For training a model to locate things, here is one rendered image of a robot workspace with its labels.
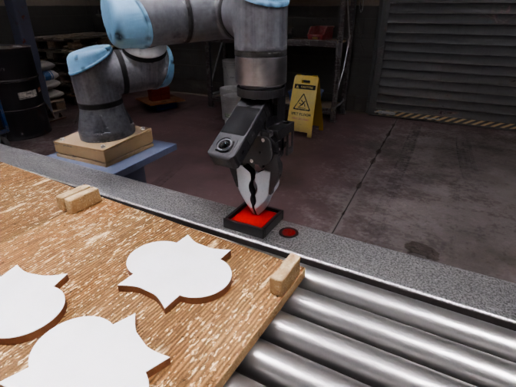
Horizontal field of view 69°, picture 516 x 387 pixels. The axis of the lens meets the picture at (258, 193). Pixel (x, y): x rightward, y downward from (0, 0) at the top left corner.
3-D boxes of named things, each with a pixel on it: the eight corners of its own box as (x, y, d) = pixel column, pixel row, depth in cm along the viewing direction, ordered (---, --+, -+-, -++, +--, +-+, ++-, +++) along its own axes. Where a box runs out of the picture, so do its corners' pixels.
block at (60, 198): (87, 196, 69) (84, 183, 67) (94, 199, 68) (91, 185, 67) (57, 210, 64) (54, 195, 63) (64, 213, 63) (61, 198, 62)
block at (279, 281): (289, 268, 50) (290, 250, 49) (302, 272, 49) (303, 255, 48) (268, 294, 45) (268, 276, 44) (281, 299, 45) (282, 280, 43)
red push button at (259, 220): (247, 211, 68) (247, 204, 67) (277, 219, 65) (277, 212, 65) (229, 226, 63) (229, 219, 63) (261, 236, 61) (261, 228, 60)
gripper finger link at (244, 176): (269, 203, 68) (269, 154, 64) (253, 216, 63) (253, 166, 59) (254, 199, 69) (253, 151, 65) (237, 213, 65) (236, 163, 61)
